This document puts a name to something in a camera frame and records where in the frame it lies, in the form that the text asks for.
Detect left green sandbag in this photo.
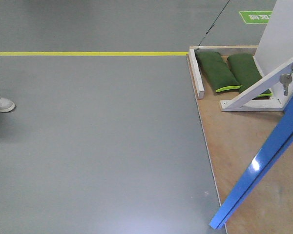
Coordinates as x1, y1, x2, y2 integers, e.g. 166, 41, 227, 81
195, 50, 241, 93

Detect green sandbag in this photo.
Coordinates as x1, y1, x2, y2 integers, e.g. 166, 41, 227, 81
227, 53, 262, 94
195, 50, 241, 93

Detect white sneaker right side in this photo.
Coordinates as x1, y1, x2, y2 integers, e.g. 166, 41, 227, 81
0, 97, 16, 113

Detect far white triangular brace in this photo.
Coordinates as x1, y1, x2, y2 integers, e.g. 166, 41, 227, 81
220, 57, 293, 112

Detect blue door panel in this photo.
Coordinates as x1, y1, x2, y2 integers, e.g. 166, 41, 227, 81
209, 97, 293, 230

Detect right green sandbag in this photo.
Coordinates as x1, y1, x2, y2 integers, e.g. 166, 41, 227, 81
227, 53, 262, 94

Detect green floor sign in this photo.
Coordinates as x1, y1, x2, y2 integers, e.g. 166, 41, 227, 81
239, 11, 272, 24

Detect far dark guy rope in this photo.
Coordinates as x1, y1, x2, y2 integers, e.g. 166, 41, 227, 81
197, 0, 231, 47

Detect far white edge rail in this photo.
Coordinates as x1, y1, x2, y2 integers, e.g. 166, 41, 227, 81
187, 46, 205, 99

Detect silver door keys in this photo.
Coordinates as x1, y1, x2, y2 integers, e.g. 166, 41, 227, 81
279, 64, 293, 96

